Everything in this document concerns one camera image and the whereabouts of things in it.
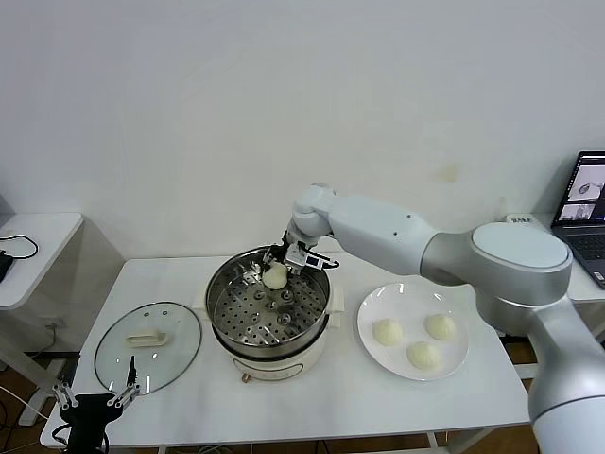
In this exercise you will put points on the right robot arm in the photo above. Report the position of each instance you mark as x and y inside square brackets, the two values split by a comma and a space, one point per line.
[378, 227]

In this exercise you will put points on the white steamed baozi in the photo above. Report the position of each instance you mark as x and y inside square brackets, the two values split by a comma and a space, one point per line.
[275, 276]
[440, 326]
[387, 331]
[424, 355]

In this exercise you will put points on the white side table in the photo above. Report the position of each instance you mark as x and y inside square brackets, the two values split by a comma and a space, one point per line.
[542, 218]
[47, 245]

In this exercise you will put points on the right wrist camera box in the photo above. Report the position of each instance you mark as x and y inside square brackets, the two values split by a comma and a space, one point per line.
[309, 261]

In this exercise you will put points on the white round plate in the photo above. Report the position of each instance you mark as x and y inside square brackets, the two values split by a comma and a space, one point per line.
[378, 305]

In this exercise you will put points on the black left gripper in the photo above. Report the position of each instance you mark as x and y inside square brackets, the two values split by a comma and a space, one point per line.
[94, 411]

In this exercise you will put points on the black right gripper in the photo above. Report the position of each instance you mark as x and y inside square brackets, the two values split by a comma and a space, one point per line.
[286, 246]

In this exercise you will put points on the white printed label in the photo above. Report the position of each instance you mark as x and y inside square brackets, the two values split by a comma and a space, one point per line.
[521, 220]

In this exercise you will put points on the stainless steel steamer basket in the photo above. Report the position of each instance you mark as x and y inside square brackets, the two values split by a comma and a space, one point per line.
[269, 326]

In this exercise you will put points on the open laptop computer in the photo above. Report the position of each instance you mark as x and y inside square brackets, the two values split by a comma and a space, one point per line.
[591, 246]

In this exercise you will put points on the white wall outlet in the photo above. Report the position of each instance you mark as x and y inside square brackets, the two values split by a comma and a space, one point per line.
[57, 323]

